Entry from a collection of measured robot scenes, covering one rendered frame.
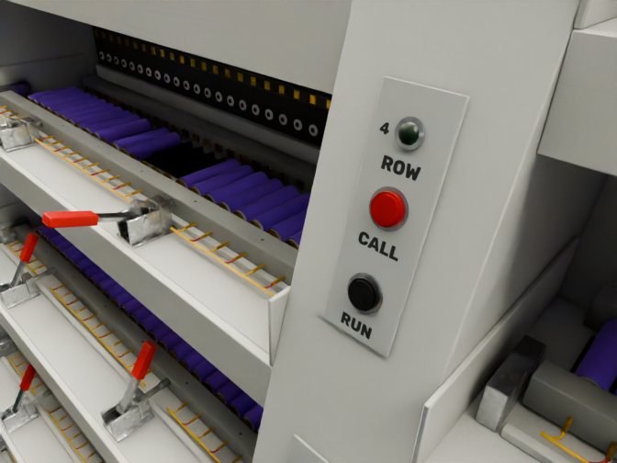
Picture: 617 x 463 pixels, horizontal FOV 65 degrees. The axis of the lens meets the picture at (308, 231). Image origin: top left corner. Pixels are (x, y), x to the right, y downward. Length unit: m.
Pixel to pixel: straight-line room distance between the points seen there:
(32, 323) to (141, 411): 0.22
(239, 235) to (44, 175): 0.26
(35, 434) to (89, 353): 0.23
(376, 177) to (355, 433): 0.13
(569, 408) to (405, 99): 0.18
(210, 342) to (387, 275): 0.16
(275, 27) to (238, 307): 0.18
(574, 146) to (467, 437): 0.16
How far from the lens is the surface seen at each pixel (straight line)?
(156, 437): 0.52
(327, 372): 0.27
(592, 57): 0.20
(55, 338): 0.65
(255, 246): 0.35
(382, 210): 0.22
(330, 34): 0.25
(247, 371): 0.33
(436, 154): 0.21
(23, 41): 0.81
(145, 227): 0.41
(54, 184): 0.54
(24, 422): 0.84
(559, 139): 0.20
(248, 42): 0.30
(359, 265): 0.23
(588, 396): 0.29
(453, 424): 0.28
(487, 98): 0.20
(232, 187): 0.45
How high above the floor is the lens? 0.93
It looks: 20 degrees down
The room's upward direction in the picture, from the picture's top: 13 degrees clockwise
